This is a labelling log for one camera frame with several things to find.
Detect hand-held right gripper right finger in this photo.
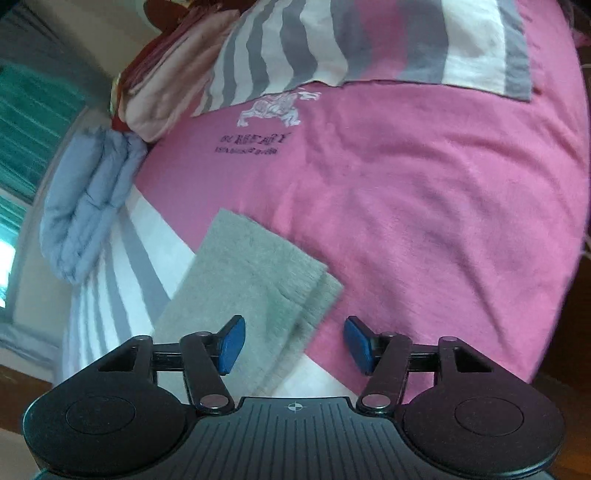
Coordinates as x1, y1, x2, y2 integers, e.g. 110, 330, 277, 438
344, 316, 497, 414

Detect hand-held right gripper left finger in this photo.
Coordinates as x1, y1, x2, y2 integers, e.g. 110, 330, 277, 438
97, 315, 246, 413

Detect grey pants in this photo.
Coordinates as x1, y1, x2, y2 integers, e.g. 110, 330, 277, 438
152, 209, 345, 398

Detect pink striped bed sheet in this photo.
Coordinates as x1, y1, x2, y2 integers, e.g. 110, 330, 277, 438
60, 0, 589, 398

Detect folded light blue duvet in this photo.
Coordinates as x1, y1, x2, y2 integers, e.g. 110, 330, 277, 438
39, 127, 148, 283

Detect folded pale pink blanket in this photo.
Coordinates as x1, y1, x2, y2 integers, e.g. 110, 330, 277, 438
124, 9, 241, 143

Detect folded red blanket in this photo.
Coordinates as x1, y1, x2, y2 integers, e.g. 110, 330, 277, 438
110, 25, 190, 134

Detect window with green curtain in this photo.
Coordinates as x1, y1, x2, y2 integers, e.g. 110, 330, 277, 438
0, 65, 89, 308

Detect grey white striped pillow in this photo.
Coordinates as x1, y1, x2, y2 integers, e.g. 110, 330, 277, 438
191, 0, 533, 118

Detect brown wooden headboard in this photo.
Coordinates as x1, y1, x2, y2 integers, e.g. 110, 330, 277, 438
142, 0, 197, 27

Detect grey curtain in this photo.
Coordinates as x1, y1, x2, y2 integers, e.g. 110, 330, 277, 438
0, 14, 93, 93

